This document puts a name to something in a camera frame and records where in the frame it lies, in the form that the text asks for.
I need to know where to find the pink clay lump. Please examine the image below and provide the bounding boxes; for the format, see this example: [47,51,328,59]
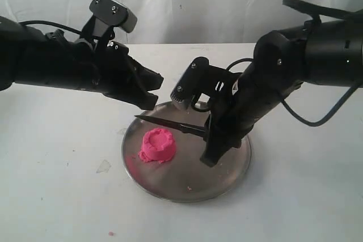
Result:
[138,128,176,163]

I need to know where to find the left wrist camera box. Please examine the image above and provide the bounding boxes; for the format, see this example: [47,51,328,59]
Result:
[80,0,137,40]

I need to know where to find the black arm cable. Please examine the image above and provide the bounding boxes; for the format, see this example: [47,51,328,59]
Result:
[226,0,363,127]
[18,20,86,37]

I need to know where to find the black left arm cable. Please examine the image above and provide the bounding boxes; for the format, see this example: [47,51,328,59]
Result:
[18,20,86,37]

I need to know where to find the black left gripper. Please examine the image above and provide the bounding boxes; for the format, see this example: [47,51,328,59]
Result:
[73,40,164,110]

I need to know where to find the black knife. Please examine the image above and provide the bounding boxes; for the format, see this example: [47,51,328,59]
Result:
[136,115,206,137]

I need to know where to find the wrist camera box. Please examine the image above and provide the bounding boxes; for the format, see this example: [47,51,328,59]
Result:
[80,0,137,40]
[170,57,209,111]

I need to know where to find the round stainless steel plate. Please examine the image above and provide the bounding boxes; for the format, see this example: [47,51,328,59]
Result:
[121,118,252,203]

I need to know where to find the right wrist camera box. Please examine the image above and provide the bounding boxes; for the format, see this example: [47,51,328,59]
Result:
[170,57,209,111]

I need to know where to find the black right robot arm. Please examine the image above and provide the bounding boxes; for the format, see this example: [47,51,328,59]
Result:
[200,20,362,167]

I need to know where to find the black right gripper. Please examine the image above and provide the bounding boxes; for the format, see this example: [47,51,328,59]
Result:
[199,66,255,167]

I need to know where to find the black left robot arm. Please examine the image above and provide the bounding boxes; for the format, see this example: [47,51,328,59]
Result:
[1,17,164,110]

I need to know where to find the clear tape scrap near plate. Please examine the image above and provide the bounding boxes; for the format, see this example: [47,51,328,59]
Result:
[96,159,112,174]

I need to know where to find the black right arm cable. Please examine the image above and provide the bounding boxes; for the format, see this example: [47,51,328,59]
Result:
[226,0,363,127]

